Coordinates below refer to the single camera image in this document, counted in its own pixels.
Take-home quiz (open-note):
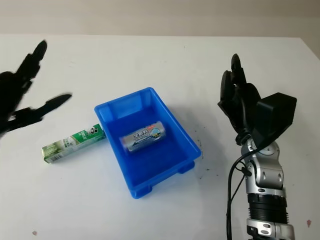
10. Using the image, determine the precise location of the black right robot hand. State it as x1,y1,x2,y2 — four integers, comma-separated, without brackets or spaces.
217,53,262,146

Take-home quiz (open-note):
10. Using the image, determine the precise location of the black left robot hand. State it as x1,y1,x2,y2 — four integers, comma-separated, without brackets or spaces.
0,39,74,137

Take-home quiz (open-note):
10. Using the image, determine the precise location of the silver printed bag roll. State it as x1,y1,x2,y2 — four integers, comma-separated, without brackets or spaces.
119,120,167,153

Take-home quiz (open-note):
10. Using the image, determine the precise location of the blue plastic tray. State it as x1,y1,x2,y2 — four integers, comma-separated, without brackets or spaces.
94,86,203,200

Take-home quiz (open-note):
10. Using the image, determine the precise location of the green toothpaste box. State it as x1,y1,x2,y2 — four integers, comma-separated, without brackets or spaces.
41,123,106,165

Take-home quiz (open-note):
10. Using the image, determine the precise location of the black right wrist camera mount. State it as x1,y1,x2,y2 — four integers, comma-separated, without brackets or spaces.
250,92,298,151

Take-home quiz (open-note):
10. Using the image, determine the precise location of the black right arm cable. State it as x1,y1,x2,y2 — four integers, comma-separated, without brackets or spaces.
225,96,260,240

